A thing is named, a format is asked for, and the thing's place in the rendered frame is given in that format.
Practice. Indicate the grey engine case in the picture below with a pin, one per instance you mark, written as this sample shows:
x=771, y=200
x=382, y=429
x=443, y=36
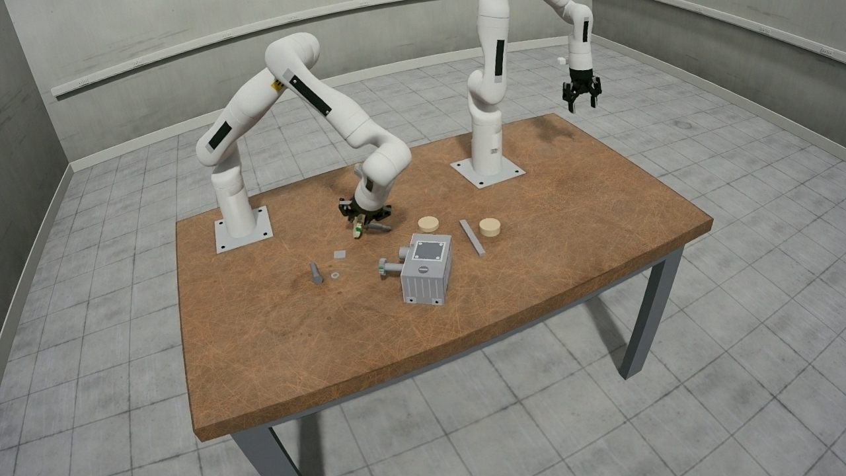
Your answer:
x=423, y=274

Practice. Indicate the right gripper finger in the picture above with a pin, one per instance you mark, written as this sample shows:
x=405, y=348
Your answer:
x=386, y=212
x=343, y=207

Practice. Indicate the grey rectangular bar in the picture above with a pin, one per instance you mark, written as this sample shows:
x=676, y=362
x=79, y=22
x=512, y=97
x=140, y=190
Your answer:
x=471, y=236

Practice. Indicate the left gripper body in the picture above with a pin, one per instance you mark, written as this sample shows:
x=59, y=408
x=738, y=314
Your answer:
x=579, y=77

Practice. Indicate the cream gear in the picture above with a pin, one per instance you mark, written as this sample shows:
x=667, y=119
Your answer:
x=358, y=224

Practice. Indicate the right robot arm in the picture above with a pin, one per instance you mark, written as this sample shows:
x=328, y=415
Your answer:
x=288, y=62

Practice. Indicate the grey hex bolt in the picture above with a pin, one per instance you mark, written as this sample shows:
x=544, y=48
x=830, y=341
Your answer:
x=317, y=278

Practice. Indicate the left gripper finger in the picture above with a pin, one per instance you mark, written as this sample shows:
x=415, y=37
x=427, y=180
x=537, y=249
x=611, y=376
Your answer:
x=569, y=96
x=594, y=91

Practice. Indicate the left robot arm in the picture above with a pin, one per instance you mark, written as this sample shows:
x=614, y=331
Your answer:
x=493, y=18

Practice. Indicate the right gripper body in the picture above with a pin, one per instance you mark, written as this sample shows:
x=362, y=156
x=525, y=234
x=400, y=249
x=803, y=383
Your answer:
x=354, y=205

